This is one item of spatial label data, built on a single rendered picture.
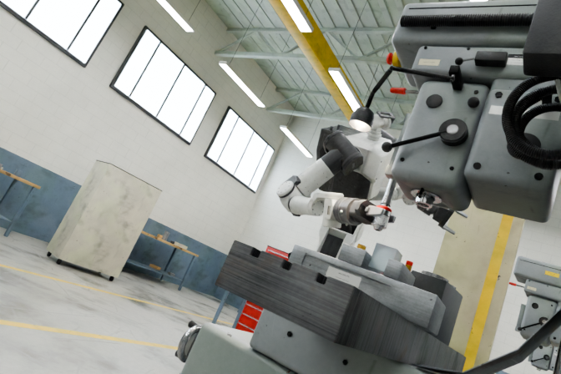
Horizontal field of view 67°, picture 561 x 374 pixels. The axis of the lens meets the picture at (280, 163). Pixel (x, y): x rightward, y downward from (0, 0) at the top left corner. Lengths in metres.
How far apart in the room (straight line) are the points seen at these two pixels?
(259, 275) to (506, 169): 0.67
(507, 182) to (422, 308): 0.37
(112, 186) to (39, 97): 2.41
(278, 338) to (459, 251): 2.04
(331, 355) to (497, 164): 0.59
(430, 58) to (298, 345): 0.86
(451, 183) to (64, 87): 8.10
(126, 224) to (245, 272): 6.53
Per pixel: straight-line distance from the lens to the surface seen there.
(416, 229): 10.88
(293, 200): 1.62
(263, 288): 0.69
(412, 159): 1.20
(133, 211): 7.22
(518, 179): 1.12
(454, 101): 1.26
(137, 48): 9.48
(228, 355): 1.19
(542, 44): 0.99
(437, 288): 1.51
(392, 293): 0.98
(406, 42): 1.40
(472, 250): 2.98
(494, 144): 1.16
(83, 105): 8.98
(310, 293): 0.65
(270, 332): 1.12
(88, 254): 7.09
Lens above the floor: 0.92
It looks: 15 degrees up
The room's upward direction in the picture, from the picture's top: 24 degrees clockwise
